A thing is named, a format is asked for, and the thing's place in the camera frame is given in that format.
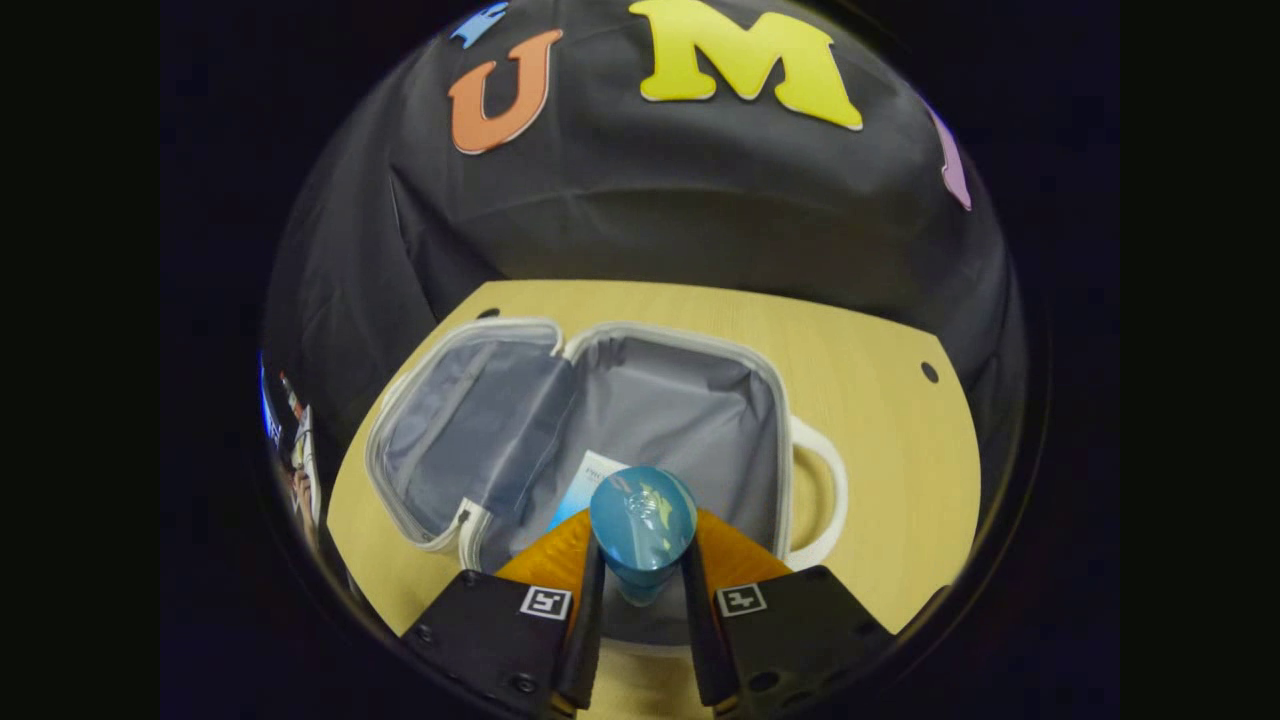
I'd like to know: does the blue capped bottle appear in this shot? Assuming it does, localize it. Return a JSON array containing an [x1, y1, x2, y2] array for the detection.
[[588, 466, 699, 608]]

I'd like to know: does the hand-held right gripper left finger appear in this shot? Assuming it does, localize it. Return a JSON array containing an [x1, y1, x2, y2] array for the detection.
[[400, 508, 608, 720]]

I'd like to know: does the teal and white tube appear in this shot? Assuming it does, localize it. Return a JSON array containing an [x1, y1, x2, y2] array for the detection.
[[547, 449, 633, 533]]

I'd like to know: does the colourful background clutter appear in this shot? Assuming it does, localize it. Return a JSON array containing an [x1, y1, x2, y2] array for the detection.
[[259, 350, 324, 549]]

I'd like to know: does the black backdrop cloth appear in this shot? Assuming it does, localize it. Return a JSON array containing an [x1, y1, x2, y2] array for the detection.
[[262, 0, 1031, 561]]

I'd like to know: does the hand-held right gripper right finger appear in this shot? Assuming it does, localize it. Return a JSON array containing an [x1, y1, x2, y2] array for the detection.
[[680, 508, 897, 720]]

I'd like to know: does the white suitcase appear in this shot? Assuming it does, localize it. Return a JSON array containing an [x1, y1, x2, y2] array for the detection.
[[364, 317, 850, 653]]

